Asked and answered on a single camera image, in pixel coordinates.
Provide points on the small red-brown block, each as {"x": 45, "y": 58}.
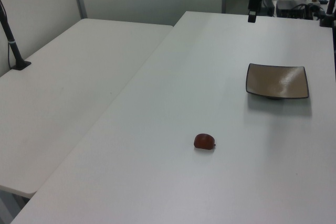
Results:
{"x": 204, "y": 142}

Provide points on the black camera stand pole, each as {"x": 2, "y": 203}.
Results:
{"x": 10, "y": 40}

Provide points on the black control box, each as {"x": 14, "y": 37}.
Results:
{"x": 291, "y": 7}

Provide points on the square brown ceramic plate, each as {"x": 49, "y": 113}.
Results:
{"x": 277, "y": 81}

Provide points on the black clamped stand pole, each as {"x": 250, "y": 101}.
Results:
{"x": 329, "y": 9}

